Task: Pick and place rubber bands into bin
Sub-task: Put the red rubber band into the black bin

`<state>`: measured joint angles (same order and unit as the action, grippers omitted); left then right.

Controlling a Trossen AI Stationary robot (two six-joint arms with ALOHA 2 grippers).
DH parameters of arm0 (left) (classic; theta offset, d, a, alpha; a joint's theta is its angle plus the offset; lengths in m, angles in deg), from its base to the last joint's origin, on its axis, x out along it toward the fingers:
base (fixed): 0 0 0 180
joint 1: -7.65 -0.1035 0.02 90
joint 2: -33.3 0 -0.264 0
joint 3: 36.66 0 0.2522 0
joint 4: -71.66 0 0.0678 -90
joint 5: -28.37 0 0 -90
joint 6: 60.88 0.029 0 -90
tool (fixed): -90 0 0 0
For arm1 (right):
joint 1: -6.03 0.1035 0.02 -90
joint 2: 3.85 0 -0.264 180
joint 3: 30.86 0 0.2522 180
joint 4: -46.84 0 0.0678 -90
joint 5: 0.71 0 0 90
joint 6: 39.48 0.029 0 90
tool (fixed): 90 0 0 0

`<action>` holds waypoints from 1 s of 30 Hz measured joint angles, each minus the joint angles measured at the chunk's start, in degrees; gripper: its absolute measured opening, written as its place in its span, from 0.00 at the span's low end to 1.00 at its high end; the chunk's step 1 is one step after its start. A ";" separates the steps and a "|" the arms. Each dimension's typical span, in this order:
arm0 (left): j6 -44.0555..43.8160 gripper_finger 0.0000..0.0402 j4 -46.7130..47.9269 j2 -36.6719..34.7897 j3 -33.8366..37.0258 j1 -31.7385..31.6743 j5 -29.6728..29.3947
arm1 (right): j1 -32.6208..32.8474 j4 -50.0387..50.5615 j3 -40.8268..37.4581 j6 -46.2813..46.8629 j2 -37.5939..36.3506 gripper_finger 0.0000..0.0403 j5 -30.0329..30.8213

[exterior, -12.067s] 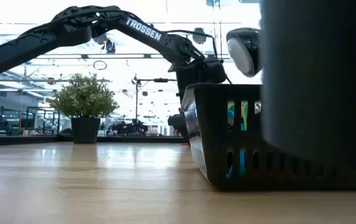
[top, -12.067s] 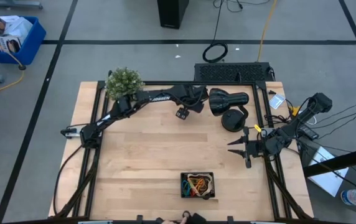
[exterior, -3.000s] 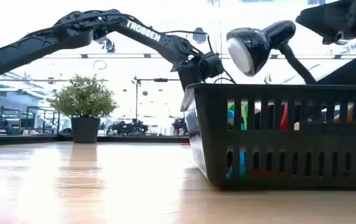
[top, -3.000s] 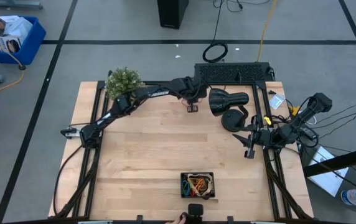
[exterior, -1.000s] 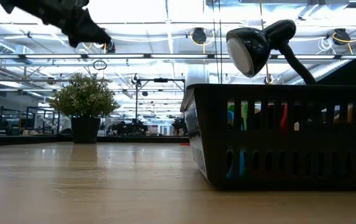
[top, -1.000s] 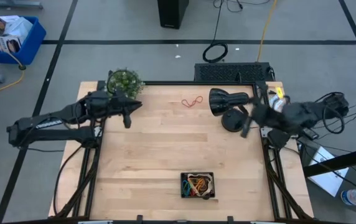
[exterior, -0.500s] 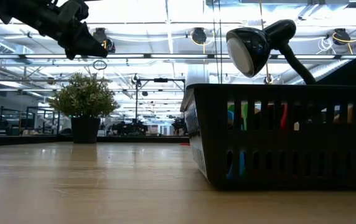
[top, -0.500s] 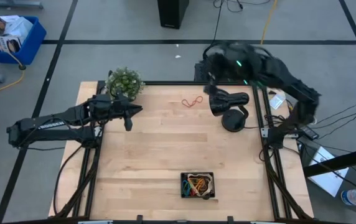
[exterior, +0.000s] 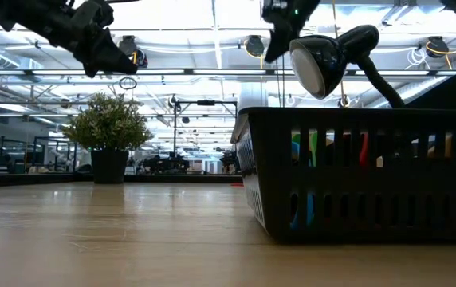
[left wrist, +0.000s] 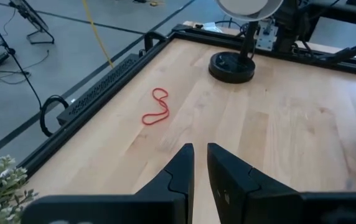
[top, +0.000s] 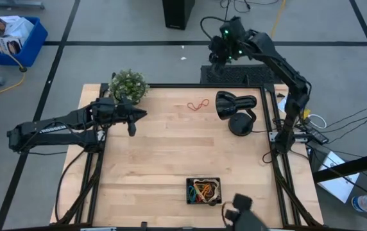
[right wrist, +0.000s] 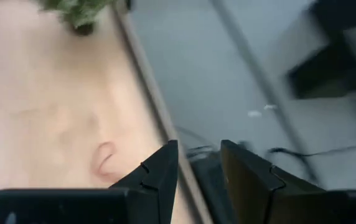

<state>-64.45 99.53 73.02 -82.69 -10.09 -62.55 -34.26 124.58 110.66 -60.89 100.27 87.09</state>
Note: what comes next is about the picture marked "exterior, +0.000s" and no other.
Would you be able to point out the black gantry frame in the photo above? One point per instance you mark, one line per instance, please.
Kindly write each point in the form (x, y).
(206, 102)

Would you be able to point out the black desk lamp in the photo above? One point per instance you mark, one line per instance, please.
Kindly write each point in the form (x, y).
(331, 56)

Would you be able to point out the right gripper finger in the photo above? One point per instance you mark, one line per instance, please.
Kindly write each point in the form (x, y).
(279, 40)

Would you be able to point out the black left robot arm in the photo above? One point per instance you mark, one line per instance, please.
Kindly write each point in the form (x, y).
(20, 12)

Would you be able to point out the black slotted plastic bin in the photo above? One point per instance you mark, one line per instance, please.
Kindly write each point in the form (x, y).
(371, 179)

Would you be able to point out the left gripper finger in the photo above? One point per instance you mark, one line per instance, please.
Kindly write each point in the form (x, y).
(104, 56)

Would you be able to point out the potted artificial plant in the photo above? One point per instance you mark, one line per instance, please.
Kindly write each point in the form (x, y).
(108, 127)

